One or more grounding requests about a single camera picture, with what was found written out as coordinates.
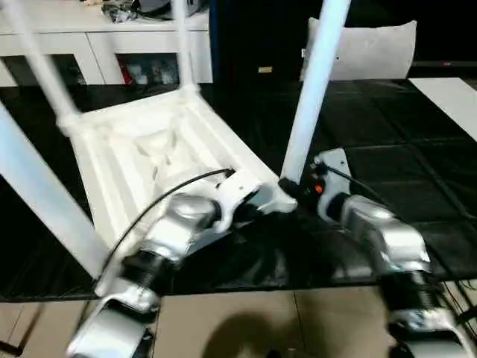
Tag white cabinet with glass doors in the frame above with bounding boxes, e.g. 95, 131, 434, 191
0, 7, 213, 87

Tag light grey pillow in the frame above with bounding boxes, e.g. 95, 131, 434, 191
300, 18, 418, 81

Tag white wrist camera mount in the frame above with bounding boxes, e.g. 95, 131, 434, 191
214, 167, 264, 232
312, 148, 353, 221

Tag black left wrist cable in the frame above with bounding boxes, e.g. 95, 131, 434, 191
100, 168, 238, 277

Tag white plastic table top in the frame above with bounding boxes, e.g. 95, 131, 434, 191
57, 87, 299, 295

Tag white flat board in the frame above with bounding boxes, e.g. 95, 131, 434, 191
408, 77, 477, 142

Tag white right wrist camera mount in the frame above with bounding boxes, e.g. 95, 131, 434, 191
312, 148, 353, 221

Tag thin grey floor wires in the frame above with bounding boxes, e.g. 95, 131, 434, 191
443, 281, 477, 326

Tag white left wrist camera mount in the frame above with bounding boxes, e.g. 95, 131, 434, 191
214, 167, 264, 232

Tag black sofa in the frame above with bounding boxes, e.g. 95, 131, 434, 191
208, 0, 477, 80

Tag black table frame leg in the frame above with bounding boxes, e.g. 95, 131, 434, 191
0, 304, 44, 355

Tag black work mat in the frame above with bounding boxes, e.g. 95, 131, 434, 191
0, 80, 477, 299

